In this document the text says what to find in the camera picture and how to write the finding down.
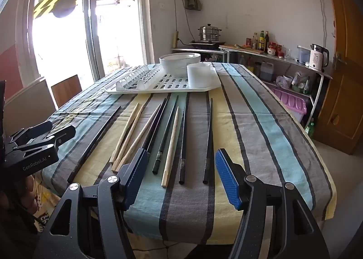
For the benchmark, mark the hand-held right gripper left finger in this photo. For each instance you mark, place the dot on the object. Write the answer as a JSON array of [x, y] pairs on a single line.
[[136, 175]]

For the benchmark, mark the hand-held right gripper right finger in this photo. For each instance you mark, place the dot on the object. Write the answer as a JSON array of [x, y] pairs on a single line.
[[227, 179]]

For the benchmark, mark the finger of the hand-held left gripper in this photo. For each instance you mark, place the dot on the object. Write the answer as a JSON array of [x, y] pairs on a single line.
[[39, 129], [61, 135]]

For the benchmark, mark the black chopstick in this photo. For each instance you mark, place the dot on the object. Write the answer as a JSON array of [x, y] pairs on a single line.
[[154, 124], [93, 145], [184, 134], [167, 131]]

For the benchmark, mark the wooden chopstick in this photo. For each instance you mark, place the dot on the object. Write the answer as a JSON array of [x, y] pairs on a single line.
[[124, 132], [141, 134], [129, 137], [171, 145]]

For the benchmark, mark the white cup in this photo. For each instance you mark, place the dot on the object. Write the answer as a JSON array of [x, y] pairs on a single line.
[[200, 76]]

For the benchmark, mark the white ceramic bowl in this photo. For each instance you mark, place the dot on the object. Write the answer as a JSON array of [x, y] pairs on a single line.
[[173, 69], [180, 56]]

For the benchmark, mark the person's left hand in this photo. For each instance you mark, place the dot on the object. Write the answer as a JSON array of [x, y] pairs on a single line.
[[27, 191]]

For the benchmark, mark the beige panel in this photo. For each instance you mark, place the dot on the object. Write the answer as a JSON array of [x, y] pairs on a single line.
[[28, 106]]

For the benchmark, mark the brown wooden chair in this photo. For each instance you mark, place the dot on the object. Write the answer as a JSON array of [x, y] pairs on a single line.
[[66, 90]]

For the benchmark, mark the striped tablecloth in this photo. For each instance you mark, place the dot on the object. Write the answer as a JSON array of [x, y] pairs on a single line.
[[255, 134]]

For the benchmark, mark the green plastic bottle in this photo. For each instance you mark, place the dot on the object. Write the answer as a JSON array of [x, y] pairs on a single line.
[[310, 129]]

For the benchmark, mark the purple lid storage box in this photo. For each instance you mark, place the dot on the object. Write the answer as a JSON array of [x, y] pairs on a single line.
[[289, 103]]

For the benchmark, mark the white plastic dish rack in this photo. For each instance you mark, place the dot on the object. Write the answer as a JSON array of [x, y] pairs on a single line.
[[175, 84]]

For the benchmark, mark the white plastic jug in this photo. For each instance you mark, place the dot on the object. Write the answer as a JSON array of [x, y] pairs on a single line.
[[266, 71]]

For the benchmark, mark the white mug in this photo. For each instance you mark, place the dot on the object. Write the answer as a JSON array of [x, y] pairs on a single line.
[[287, 79]]

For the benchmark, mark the sliding glass door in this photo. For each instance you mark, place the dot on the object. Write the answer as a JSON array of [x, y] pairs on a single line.
[[88, 21]]

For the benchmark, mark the plastic bag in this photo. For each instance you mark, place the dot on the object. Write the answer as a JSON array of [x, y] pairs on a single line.
[[301, 80]]

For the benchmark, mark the yellow black striped sign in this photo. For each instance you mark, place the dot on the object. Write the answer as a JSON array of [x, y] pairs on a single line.
[[55, 2]]

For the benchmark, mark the wooden cutting board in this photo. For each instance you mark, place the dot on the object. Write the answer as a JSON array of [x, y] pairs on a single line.
[[241, 49]]

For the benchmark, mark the long metal shelf unit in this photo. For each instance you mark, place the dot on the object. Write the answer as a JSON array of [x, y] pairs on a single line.
[[295, 64]]

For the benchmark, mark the black induction cooker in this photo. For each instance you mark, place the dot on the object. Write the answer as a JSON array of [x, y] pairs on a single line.
[[207, 44]]

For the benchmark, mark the red lid jar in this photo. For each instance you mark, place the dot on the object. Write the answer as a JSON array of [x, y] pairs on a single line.
[[280, 50], [272, 48]]

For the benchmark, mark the small red spice jar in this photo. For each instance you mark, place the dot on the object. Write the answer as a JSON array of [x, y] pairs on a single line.
[[248, 42]]

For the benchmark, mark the drinking glass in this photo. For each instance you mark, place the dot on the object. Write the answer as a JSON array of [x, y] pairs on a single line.
[[287, 54]]

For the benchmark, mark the wooden door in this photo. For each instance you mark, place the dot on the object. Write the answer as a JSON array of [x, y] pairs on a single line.
[[343, 100]]

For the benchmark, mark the clear sauce bottle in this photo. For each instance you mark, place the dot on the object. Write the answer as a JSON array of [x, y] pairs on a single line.
[[254, 41]]

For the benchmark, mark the dark green glass bottle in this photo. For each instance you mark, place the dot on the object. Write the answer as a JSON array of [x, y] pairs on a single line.
[[266, 42]]

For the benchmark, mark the yellow label oil bottle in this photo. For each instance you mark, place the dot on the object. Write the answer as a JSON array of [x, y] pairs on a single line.
[[261, 40]]

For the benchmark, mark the clear plastic container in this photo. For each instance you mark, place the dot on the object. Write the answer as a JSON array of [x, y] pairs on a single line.
[[303, 54]]

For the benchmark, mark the steel steamer pot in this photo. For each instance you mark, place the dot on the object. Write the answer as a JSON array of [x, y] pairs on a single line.
[[209, 32]]

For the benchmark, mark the white electric kettle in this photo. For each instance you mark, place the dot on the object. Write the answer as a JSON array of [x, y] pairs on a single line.
[[317, 59]]

